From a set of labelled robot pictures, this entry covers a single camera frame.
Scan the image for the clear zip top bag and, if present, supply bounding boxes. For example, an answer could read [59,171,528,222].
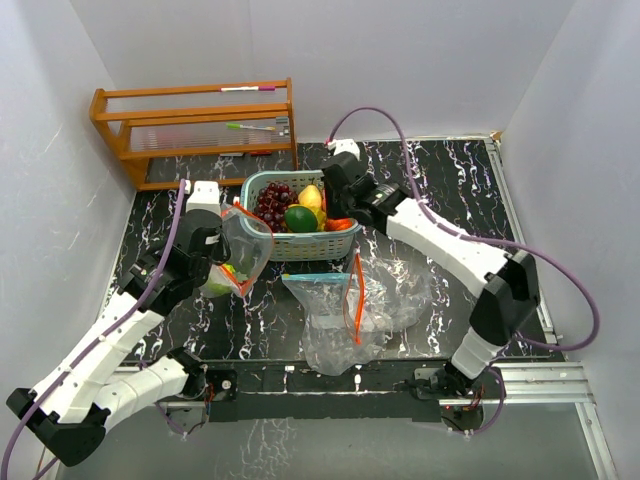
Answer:
[221,203,274,297]

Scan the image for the clear zip bag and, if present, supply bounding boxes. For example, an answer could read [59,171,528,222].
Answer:
[282,255,432,376]
[221,203,274,297]

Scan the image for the green custard apple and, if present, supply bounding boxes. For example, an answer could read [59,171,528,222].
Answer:
[199,264,239,298]

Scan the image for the green avocado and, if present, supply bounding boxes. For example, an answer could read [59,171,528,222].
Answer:
[284,205,318,233]

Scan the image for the dark red grapes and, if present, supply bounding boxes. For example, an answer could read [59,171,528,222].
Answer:
[253,182,298,233]

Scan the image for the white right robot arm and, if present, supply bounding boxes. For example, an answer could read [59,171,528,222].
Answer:
[321,141,540,397]

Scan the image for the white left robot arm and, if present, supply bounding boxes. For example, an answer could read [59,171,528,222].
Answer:
[6,207,230,467]

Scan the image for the yellow lemon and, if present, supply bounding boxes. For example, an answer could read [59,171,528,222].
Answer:
[298,184,325,211]

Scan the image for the teal plastic basket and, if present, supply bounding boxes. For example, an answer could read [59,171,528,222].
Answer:
[239,170,362,262]

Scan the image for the wooden rack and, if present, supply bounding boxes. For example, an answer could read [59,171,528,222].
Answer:
[89,78,300,191]

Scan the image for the green white marker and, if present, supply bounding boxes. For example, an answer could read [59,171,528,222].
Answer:
[225,122,276,132]

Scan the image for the pink white marker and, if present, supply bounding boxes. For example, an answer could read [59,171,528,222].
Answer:
[219,85,278,93]

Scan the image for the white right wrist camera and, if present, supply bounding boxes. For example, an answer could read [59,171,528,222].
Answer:
[327,139,360,159]

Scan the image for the black metal base rail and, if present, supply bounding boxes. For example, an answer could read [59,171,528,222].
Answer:
[160,360,506,430]

